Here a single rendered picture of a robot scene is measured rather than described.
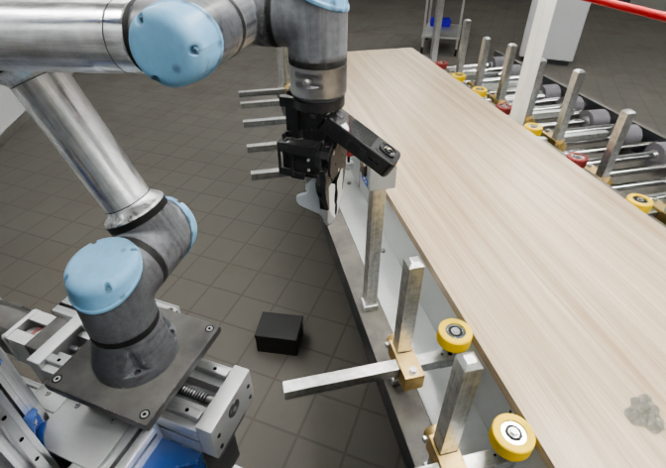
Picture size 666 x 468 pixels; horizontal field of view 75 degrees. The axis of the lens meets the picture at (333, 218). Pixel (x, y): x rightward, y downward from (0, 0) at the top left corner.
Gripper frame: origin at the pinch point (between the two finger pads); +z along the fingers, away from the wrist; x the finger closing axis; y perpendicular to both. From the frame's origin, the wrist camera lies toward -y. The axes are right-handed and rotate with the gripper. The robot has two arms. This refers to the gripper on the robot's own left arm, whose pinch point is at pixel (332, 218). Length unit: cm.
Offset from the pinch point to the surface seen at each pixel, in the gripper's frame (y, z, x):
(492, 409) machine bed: -36, 61, -17
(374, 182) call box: 2.4, 14.2, -35.5
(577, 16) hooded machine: -101, 71, -592
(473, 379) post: -26.6, 23.6, 4.4
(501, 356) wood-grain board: -34, 42, -17
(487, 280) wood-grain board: -29, 42, -42
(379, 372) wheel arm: -8, 50, -9
